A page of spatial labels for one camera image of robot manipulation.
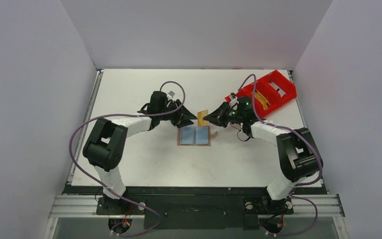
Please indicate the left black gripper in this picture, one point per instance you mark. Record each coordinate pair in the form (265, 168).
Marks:
(182, 118)

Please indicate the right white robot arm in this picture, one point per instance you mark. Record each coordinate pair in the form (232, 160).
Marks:
(298, 156)

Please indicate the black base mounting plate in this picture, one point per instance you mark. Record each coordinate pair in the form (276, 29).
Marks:
(196, 207)

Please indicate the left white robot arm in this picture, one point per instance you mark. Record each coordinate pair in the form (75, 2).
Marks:
(105, 144)

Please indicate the aluminium frame rail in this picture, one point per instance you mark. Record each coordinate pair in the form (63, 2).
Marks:
(85, 206)

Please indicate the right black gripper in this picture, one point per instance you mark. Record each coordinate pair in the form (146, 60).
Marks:
(224, 112)

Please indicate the yellow card in bin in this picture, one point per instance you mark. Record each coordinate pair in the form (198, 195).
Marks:
(262, 100)

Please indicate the white card in bin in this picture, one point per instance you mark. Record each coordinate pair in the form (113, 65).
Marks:
(277, 89)

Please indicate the red three-compartment bin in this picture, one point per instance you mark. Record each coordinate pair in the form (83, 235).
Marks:
(249, 87)

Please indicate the brown leather card holder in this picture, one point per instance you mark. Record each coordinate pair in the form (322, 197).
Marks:
(196, 135)

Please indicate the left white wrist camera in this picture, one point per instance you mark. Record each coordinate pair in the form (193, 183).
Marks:
(170, 95)

